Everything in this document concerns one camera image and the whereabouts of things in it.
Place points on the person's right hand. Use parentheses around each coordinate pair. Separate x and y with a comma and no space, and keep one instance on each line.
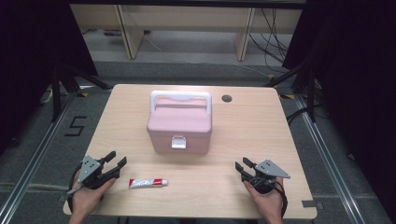
(269,203)

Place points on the metal floor rail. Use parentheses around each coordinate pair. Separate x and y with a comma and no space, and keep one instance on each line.
(330,161)
(34,161)

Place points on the person's left hand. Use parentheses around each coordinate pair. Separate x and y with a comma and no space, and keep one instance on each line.
(85,199)

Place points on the pink storage box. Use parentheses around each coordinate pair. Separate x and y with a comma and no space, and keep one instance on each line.
(179,124)

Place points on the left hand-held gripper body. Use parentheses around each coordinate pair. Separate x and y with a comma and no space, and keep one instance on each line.
(90,169)

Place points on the white and red tube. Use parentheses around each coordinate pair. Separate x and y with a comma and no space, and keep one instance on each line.
(146,183)

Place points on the black metal stand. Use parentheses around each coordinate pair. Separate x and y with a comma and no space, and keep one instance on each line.
(311,93)
(56,93)

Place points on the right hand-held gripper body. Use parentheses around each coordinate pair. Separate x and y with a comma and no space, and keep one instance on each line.
(269,171)

